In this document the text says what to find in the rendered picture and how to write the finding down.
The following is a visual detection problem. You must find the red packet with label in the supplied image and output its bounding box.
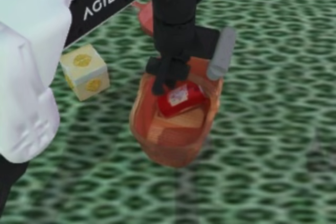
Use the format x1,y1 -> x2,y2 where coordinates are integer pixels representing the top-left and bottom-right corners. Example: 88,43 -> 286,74
156,82 -> 207,118

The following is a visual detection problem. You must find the orange plastic basket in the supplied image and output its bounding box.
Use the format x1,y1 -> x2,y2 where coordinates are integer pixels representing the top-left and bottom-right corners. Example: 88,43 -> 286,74
129,56 -> 224,168

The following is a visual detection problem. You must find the red object behind gripper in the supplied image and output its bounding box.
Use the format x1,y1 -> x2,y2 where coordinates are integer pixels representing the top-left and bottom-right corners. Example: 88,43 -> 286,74
131,0 -> 156,36

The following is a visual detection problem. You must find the cream cube with yellow dots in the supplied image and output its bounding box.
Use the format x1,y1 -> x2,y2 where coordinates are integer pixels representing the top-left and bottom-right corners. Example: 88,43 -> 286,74
59,44 -> 110,101

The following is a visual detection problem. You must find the green patterned table mat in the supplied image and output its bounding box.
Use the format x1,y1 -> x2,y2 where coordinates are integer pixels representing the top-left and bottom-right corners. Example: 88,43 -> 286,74
0,0 -> 336,224

